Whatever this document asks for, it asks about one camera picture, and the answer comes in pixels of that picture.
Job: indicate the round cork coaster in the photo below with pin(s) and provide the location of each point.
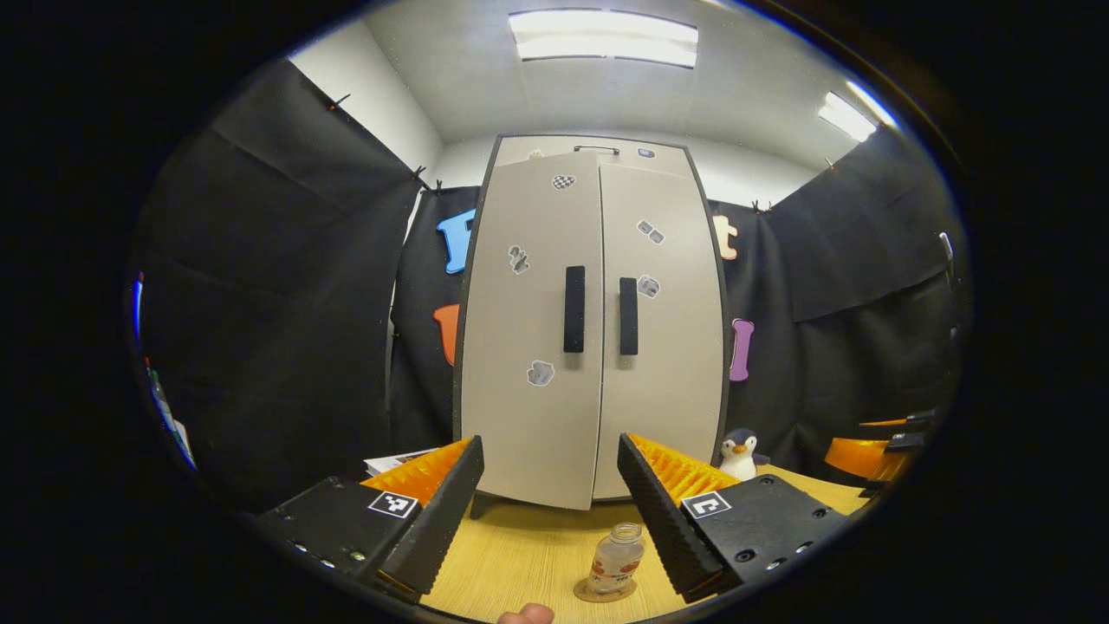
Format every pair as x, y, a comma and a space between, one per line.
582, 593

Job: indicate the white and grey cabinet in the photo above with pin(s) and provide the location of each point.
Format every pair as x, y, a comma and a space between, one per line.
476, 505

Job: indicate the cluttered white side table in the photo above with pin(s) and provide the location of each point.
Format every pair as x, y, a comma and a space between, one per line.
169, 416

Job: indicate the stack of white booklets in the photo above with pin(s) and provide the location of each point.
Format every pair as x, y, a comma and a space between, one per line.
394, 461

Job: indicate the clear bottle red label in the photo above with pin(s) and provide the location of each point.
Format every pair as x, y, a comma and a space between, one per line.
617, 559

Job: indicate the black backdrop cloth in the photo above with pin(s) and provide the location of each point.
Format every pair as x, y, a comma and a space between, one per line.
286, 303

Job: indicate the small ceiling light panel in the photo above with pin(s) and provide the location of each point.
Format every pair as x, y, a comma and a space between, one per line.
853, 113

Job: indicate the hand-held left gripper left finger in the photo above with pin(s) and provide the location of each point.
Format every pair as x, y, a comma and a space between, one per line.
442, 520

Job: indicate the large ceiling light panel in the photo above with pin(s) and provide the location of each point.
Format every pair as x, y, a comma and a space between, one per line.
606, 39

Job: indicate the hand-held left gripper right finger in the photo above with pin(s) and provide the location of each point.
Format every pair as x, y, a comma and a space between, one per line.
667, 520

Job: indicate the white cabinet door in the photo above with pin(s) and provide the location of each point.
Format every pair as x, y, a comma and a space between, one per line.
520, 416
676, 390

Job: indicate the penguin plush toy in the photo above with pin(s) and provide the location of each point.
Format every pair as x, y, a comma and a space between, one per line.
738, 459

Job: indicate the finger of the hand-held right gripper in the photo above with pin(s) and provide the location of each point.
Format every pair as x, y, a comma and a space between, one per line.
862, 458
901, 420

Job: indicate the lit computer screen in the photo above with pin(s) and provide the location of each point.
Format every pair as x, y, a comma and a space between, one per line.
137, 308

